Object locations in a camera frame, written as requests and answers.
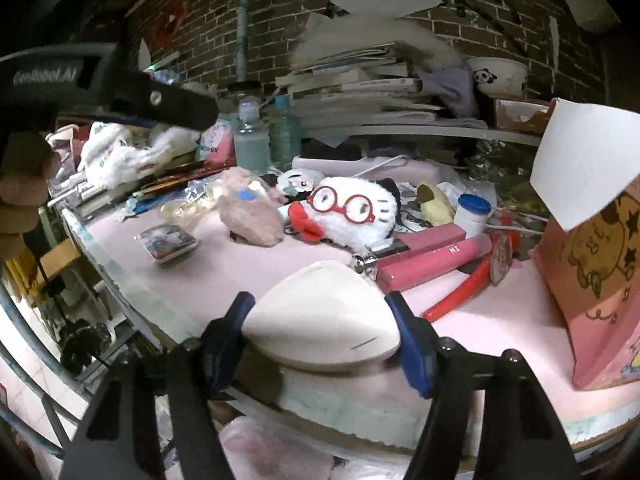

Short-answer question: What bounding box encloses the white shelf board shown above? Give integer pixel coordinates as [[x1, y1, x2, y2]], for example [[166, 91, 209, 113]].
[[300, 122, 543, 147]]

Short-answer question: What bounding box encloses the pink furry plush pouch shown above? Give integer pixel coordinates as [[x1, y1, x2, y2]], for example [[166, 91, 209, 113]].
[[220, 167, 286, 247]]

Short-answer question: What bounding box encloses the white fluffy fur piece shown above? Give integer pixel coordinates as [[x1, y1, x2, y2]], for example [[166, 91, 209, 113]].
[[292, 14, 463, 68]]

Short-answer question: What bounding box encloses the pale wall pipe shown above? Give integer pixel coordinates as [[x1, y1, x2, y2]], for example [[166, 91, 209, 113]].
[[235, 0, 253, 83]]

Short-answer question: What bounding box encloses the clear bottle with teal cap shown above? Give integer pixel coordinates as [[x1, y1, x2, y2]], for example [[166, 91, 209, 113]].
[[270, 94, 302, 171]]

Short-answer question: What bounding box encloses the white fluffy printed toy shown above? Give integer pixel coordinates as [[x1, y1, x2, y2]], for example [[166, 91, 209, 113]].
[[77, 121, 201, 183]]

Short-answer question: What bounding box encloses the yellow plush toy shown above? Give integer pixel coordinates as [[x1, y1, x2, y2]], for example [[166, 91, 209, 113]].
[[416, 182, 455, 227]]

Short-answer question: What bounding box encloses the dark pink box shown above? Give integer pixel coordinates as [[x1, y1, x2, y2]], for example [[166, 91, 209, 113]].
[[387, 225, 467, 260]]

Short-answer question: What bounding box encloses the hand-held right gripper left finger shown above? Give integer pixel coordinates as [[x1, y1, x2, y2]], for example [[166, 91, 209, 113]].
[[59, 291, 257, 480]]

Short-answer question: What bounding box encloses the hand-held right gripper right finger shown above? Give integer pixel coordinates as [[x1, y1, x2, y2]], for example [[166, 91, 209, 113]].
[[384, 291, 583, 480]]

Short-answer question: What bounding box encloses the red handled tool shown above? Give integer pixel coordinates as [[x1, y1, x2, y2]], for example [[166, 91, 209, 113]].
[[422, 255, 493, 322]]

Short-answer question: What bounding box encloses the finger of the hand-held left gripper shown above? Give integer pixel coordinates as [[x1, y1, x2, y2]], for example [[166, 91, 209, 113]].
[[112, 70, 219, 131]]

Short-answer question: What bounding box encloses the light pink long box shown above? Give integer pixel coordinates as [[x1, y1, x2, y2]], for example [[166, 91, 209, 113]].
[[376, 234, 493, 293]]

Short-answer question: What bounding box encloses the pink printed cardboard box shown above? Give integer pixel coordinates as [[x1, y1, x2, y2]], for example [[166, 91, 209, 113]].
[[530, 99, 640, 391]]

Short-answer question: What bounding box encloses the white rounded plastic case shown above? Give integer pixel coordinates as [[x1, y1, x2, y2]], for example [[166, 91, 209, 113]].
[[241, 260, 402, 373]]

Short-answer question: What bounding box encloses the stack of books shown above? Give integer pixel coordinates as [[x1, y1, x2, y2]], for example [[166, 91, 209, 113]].
[[275, 47, 488, 133]]

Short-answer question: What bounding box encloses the round pink charm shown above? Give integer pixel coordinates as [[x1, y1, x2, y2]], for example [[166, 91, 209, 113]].
[[487, 232, 514, 286]]

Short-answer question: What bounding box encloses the white bowl with panda print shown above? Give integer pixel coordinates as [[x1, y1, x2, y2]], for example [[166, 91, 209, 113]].
[[465, 57, 529, 98]]

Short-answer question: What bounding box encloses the person's left hand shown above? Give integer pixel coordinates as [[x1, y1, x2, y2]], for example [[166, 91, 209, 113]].
[[0, 130, 62, 261]]

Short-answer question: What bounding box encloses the clear bottle with pale liquid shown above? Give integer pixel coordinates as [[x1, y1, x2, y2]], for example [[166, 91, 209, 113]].
[[234, 97, 271, 176]]

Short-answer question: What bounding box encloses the purple cloth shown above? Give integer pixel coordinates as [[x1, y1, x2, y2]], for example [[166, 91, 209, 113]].
[[415, 66, 481, 118]]

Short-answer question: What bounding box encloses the pink tissue packet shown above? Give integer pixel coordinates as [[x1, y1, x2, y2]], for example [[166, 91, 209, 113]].
[[196, 117, 236, 166]]

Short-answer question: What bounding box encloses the white plush with red glasses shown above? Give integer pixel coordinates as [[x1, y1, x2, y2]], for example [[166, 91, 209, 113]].
[[287, 176, 401, 253]]

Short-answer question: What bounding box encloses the white jar with blue lid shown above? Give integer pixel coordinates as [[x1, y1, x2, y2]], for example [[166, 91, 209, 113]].
[[454, 194, 492, 238]]

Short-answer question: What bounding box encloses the small brown cardboard box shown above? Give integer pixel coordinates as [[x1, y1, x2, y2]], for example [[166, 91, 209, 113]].
[[492, 96, 556, 133]]

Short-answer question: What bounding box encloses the clear plastic wrapper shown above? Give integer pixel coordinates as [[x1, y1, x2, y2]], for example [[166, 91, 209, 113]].
[[160, 180, 236, 228]]

